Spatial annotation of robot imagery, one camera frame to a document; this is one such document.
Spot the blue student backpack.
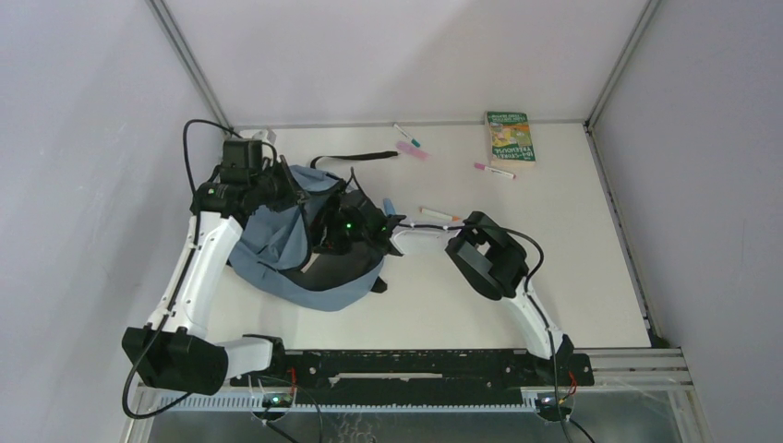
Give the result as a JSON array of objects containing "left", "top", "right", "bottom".
[{"left": 228, "top": 161, "right": 390, "bottom": 312}]

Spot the aluminium frame profile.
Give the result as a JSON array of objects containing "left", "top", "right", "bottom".
[{"left": 145, "top": 0, "right": 233, "bottom": 129}]

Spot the orange capped marker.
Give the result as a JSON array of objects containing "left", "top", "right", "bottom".
[{"left": 419, "top": 207, "right": 461, "bottom": 222}]

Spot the pink capped marker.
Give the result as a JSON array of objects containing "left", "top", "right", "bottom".
[{"left": 474, "top": 162, "right": 516, "bottom": 180}]

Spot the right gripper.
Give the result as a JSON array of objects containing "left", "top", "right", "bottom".
[{"left": 304, "top": 205, "right": 371, "bottom": 256}]

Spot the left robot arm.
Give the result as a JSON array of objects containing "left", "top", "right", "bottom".
[{"left": 121, "top": 138, "right": 307, "bottom": 395}]

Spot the pink eraser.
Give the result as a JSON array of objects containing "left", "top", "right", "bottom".
[{"left": 395, "top": 141, "right": 429, "bottom": 161}]

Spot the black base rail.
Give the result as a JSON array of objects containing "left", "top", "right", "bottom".
[{"left": 230, "top": 349, "right": 595, "bottom": 409}]

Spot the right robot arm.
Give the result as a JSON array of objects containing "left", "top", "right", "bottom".
[{"left": 307, "top": 191, "right": 574, "bottom": 384}]

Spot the blue eraser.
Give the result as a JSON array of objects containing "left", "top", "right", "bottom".
[{"left": 382, "top": 198, "right": 397, "bottom": 216}]

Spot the teal capped marker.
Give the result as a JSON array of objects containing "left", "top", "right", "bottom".
[{"left": 392, "top": 123, "right": 421, "bottom": 148}]

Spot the green treehouse book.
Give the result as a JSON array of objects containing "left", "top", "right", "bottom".
[{"left": 485, "top": 111, "right": 536, "bottom": 168}]

